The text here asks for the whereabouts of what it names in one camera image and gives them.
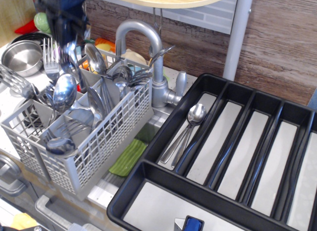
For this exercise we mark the black blue robot gripper body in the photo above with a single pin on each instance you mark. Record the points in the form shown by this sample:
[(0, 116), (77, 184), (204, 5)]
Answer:
[(67, 20)]

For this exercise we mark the small steel spoon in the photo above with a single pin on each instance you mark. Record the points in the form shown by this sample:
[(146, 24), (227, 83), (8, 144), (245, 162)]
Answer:
[(69, 64)]

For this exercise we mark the tall spoon at back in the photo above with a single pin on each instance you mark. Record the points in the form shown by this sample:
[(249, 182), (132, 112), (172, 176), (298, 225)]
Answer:
[(96, 59)]

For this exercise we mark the fork at back basket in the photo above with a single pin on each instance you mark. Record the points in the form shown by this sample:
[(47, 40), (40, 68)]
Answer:
[(118, 51)]

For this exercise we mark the large spoon bowl left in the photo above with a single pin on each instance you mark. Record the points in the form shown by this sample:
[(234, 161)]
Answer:
[(64, 93)]

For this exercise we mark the spoon in middle compartment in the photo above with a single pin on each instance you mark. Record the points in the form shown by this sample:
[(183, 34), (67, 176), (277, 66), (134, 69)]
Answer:
[(95, 104)]

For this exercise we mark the grey plastic cutlery basket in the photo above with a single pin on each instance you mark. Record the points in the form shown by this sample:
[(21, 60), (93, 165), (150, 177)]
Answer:
[(96, 147)]

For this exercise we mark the large spoon front corner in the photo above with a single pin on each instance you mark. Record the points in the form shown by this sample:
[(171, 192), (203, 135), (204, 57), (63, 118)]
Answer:
[(61, 146)]

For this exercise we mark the top spoon in tray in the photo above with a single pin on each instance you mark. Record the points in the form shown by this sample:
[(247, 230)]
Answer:
[(195, 117)]

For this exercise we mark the spoon in tray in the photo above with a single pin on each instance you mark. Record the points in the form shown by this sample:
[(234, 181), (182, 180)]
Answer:
[(195, 117), (183, 145)]

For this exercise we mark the lower spoon in tray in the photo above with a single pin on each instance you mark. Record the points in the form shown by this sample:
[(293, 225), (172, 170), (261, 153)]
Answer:
[(183, 145)]

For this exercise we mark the black cutlery tray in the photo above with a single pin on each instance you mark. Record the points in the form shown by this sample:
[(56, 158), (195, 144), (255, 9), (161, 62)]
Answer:
[(251, 165)]

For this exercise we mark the green toy ball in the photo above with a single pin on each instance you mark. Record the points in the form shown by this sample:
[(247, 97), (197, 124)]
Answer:
[(41, 22)]

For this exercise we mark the red toy pepper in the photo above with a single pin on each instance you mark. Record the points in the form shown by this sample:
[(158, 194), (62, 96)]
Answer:
[(27, 28)]

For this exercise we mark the orange toy vegetable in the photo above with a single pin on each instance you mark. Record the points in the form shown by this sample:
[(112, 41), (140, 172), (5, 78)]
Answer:
[(105, 45)]

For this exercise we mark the steel fork at left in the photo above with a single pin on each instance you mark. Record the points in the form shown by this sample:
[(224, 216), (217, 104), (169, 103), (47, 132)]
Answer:
[(50, 62)]

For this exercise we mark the steel round pan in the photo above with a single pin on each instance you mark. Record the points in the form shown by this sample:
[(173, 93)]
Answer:
[(24, 57)]

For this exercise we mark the silver toy faucet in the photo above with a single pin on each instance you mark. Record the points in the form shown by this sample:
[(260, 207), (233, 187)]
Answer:
[(161, 94)]

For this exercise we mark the green ribbed plate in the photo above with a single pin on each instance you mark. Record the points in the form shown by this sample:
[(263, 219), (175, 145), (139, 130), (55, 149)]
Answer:
[(127, 160)]

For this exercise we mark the blue object at bottom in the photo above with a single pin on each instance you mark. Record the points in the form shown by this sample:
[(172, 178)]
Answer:
[(193, 224)]

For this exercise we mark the grey metal post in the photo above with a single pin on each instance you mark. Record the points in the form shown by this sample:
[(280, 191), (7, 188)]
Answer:
[(240, 21)]

